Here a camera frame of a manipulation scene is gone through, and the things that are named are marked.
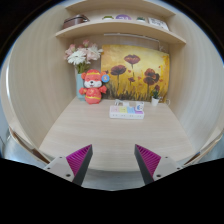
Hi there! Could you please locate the white framed picture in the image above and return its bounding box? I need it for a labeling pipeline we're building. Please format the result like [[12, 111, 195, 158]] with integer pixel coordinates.
[[148, 17, 169, 31]]

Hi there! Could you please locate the light blue vase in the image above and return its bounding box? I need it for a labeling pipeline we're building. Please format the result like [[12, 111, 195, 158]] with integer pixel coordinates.
[[76, 74, 85, 101]]

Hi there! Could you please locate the red plush toy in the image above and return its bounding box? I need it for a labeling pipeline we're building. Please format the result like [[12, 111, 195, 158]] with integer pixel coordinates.
[[79, 69, 110, 104]]

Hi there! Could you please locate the wooden shelf board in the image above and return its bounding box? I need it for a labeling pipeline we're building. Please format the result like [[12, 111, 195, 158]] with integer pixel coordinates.
[[67, 0, 174, 18], [56, 20, 186, 44]]

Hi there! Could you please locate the wooden upper shelf board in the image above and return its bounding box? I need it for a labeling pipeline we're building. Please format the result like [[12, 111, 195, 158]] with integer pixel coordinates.
[[67, 0, 174, 18]]

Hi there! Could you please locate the wooden lower shelf board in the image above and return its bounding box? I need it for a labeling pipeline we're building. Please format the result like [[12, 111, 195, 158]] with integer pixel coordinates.
[[56, 20, 186, 44]]

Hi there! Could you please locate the white power strip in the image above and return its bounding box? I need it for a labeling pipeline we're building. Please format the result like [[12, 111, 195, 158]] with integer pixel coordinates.
[[109, 105, 144, 119]]

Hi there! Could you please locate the purple round dish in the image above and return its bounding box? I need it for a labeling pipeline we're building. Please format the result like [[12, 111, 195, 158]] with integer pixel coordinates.
[[116, 14, 132, 20]]

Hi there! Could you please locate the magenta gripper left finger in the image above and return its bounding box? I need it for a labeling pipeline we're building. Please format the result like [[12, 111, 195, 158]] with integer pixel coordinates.
[[44, 144, 94, 187]]

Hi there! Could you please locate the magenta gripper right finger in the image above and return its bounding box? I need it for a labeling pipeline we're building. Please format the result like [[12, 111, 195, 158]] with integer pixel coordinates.
[[134, 143, 183, 185]]

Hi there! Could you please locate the small white potted plant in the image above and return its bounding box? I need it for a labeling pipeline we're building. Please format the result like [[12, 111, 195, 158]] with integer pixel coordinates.
[[151, 85, 160, 106]]

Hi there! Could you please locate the small green potted plant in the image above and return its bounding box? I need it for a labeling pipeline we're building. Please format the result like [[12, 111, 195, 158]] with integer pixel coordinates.
[[136, 17, 146, 22]]

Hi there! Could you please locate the pink white flower bouquet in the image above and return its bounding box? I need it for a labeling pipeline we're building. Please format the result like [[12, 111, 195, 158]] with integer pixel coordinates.
[[64, 40, 103, 74]]

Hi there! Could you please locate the green white small bowl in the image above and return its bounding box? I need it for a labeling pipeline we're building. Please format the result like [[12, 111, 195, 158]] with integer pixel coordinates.
[[102, 16, 114, 20]]

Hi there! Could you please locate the yellow poppy flower painting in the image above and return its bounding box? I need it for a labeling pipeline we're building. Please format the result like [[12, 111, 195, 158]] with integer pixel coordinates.
[[101, 45, 170, 102]]

